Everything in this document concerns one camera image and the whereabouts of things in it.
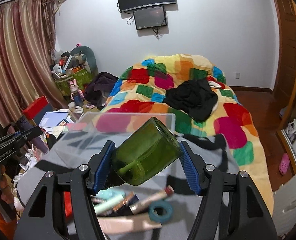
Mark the green storage basket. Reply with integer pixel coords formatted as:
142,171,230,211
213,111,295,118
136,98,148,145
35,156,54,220
51,68,99,97

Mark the pink striped curtain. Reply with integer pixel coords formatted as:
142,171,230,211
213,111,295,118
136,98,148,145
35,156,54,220
0,0,67,126

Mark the white notebook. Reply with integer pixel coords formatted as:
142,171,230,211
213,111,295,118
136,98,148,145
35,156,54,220
39,112,69,128

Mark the pink red-capped tube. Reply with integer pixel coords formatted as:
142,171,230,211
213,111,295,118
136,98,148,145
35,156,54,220
130,185,174,215

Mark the red box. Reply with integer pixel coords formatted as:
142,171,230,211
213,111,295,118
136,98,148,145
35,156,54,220
22,96,49,120

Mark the pink slipper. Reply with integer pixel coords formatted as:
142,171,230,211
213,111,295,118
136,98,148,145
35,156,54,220
278,153,290,175

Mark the pink rabbit toy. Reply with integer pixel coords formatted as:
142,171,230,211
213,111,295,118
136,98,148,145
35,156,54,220
69,79,85,107

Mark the small wall monitor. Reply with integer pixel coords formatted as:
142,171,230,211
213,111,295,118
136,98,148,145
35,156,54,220
133,6,167,30

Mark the mint green tube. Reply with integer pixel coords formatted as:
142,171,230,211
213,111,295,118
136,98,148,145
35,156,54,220
94,193,126,215

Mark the black clothing on bed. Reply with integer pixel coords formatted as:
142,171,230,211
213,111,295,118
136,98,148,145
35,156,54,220
163,78,218,122

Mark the large pink cosmetic tube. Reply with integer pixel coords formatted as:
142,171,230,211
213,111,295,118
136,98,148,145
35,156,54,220
98,213,162,235

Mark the grey neck pillow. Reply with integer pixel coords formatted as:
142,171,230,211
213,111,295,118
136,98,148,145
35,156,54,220
70,46,99,75

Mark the teal tape roll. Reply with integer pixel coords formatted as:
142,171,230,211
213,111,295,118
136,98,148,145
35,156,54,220
148,200,173,223

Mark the dark purple clothing pile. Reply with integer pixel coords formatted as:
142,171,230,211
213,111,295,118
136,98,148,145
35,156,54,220
84,72,118,110

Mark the red pouch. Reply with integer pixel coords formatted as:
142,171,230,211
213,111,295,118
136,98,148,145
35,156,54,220
64,191,73,221

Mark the grey black blanket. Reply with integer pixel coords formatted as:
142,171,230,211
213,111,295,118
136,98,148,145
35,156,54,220
17,131,239,239

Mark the green glass jar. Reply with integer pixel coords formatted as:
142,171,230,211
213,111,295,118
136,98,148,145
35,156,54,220
111,117,181,186

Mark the colourful patchwork duvet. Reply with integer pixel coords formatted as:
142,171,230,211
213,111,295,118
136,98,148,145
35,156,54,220
104,54,274,211

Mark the clear plastic storage box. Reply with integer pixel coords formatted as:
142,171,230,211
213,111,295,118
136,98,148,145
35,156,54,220
52,112,176,168

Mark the wooden shelf unit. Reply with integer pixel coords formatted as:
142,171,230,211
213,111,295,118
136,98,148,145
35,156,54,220
273,0,296,174

